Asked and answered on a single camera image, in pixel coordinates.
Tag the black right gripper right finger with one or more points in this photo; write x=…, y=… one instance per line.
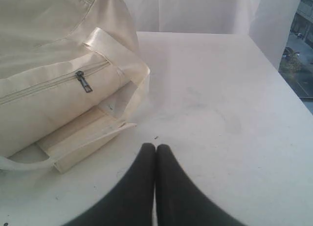
x=178, y=200

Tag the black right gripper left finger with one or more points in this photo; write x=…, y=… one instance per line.
x=130, y=202

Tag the cream duffel bag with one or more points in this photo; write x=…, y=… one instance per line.
x=70, y=78

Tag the white backdrop curtain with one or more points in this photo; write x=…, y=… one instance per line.
x=266, y=22

